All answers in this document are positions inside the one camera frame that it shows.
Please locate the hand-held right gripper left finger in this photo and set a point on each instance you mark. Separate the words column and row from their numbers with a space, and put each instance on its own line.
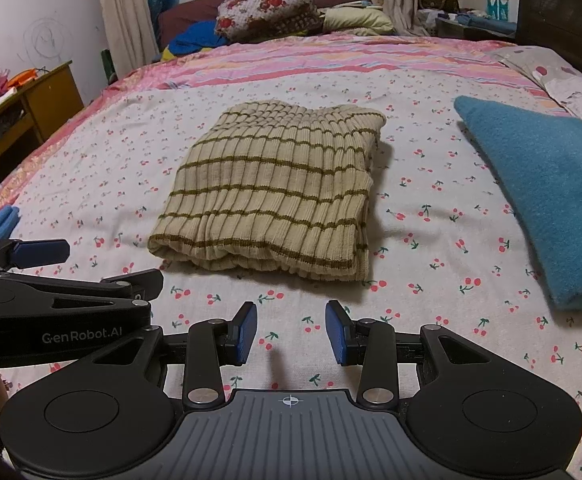
column 246, row 332

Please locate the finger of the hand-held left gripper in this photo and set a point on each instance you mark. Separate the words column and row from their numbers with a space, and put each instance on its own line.
column 41, row 252
column 96, row 292

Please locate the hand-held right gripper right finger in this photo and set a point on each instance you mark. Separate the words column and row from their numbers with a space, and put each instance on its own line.
column 336, row 332

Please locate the beige striped ribbed sweater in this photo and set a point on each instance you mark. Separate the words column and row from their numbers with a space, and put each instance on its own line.
column 271, row 195

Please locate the white cherry print bedsheet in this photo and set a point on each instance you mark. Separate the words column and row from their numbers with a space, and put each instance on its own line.
column 421, row 260

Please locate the wooden desk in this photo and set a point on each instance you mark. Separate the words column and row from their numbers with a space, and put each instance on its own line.
column 51, row 100

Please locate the orange object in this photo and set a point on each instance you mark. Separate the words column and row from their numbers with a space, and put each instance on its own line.
column 21, row 78

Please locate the dark green object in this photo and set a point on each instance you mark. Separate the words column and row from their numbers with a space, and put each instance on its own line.
column 109, row 67

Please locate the teal fleece garment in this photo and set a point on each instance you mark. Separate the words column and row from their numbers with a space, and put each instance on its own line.
column 546, row 185

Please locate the blue and yellow cloth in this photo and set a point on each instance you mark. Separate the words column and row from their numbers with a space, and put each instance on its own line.
column 196, row 37

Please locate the pink striped blanket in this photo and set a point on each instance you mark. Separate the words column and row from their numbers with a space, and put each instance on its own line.
column 321, row 55

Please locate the maroon bed cover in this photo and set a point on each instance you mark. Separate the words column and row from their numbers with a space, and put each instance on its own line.
column 191, row 7

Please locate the brown checked knit cloth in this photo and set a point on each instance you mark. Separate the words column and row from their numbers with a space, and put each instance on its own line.
column 298, row 25

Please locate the olive green pillow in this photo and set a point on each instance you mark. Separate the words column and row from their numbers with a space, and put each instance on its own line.
column 358, row 20

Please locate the red floral pillow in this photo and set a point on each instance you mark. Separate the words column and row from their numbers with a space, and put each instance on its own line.
column 261, row 5

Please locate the dark nightstand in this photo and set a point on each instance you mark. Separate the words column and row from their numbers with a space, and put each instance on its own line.
column 476, row 27

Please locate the white dotted pillow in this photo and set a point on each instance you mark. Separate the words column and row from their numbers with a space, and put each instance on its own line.
column 561, row 75

